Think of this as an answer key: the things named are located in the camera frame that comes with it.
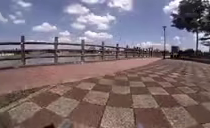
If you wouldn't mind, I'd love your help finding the red stamped concrete path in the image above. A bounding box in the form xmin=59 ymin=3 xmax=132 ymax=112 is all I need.
xmin=0 ymin=57 xmax=162 ymax=98

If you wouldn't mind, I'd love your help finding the checkered tile paving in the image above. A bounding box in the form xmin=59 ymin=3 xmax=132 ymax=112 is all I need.
xmin=0 ymin=58 xmax=210 ymax=128

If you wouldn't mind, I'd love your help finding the lamp pole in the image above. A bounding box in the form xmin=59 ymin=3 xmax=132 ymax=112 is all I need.
xmin=161 ymin=25 xmax=168 ymax=60

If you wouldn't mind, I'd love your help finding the grey water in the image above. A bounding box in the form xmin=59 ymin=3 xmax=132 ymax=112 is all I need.
xmin=0 ymin=53 xmax=151 ymax=69

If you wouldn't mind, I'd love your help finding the dark small structure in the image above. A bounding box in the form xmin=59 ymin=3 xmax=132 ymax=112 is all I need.
xmin=170 ymin=45 xmax=180 ymax=60

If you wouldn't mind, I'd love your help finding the robot's own part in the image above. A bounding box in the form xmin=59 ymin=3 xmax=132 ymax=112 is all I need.
xmin=59 ymin=119 xmax=74 ymax=128

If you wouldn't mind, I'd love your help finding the concrete kerb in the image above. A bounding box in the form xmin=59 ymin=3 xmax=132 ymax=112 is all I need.
xmin=0 ymin=58 xmax=151 ymax=72

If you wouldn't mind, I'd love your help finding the low dark hedge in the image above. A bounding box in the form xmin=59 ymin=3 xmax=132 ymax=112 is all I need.
xmin=178 ymin=48 xmax=210 ymax=62

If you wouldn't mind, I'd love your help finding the group of trees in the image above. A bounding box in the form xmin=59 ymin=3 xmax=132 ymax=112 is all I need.
xmin=170 ymin=0 xmax=210 ymax=56

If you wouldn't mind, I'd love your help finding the wooden post and rail fence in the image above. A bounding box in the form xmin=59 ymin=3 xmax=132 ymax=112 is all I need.
xmin=0 ymin=35 xmax=164 ymax=67

